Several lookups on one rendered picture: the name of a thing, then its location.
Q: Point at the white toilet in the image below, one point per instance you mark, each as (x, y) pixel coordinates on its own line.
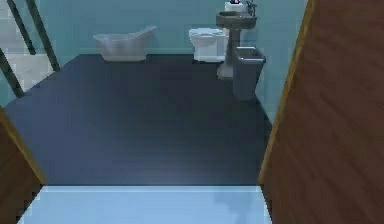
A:
(208, 45)

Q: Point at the dark framed shower enclosure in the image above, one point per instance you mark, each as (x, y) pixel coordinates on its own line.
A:
(43, 36)

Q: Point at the brown pedestal sink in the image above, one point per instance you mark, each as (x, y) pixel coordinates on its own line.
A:
(235, 20)

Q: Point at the brown wooden room door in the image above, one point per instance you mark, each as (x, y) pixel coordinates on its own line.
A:
(333, 126)

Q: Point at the white box with pink item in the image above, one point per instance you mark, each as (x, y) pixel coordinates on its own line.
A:
(234, 5)

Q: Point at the grey waste bin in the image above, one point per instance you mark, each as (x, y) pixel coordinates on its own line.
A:
(247, 74)

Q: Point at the black sink faucet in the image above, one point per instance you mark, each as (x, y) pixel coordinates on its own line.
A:
(250, 6)

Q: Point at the white bathtub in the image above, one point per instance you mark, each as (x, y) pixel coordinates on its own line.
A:
(124, 46)

